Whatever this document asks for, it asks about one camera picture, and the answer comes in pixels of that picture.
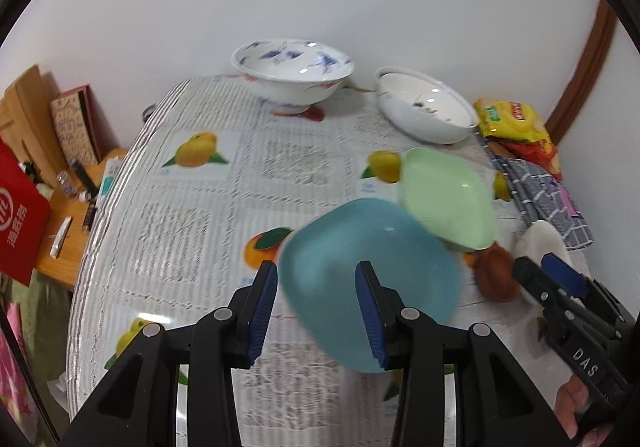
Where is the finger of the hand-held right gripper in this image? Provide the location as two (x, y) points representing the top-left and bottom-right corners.
(511, 255), (576, 323)
(541, 252), (608, 308)

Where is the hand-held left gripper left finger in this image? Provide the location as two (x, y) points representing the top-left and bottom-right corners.
(60, 259), (279, 447)

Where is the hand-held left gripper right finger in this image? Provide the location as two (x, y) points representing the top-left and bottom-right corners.
(354, 260), (571, 447)

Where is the brown bowl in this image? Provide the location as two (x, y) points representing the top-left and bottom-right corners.
(472, 243), (521, 303)

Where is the plain white bowl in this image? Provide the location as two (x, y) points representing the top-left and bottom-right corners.
(514, 220), (576, 308)

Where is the blue square plate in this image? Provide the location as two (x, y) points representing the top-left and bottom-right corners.
(278, 198), (463, 374)

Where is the green square plate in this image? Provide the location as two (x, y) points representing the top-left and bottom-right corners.
(398, 147), (498, 250)

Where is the person's right hand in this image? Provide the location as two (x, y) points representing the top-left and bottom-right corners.
(554, 371), (593, 440)

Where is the pink paper note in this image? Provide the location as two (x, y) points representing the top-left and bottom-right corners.
(557, 182), (583, 220)

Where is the grey checked cloth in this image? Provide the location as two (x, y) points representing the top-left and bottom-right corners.
(480, 134), (597, 248)

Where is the fruit print tablecloth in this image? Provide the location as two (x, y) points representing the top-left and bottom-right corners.
(66, 74), (596, 447)

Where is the red chip bag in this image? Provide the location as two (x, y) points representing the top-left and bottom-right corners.
(492, 140), (563, 180)

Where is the yellow chip bag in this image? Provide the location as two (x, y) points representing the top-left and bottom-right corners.
(472, 98), (556, 145)

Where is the white oval bowl grey trim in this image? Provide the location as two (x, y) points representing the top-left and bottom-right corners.
(375, 66), (480, 145)

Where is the white carton box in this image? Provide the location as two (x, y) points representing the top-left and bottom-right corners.
(97, 154), (128, 208)

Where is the wooden side table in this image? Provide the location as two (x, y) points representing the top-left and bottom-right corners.
(32, 147), (131, 288)

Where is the white pen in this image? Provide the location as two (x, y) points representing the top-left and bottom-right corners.
(50, 216), (73, 259)

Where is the black bottle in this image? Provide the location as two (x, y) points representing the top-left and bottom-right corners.
(70, 160), (101, 198)

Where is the white bowl with blue pattern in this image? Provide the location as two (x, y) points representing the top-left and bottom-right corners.
(230, 39), (355, 117)

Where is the pink patterned cloth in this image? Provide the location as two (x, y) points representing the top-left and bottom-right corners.
(0, 302), (41, 443)

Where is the red paper bag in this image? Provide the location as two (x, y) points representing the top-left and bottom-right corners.
(0, 137), (52, 287)

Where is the patterned book with red edge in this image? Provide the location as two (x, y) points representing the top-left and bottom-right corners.
(49, 84), (101, 167)

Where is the brown wooden door frame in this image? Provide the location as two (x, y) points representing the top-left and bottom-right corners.
(545, 0), (618, 148)

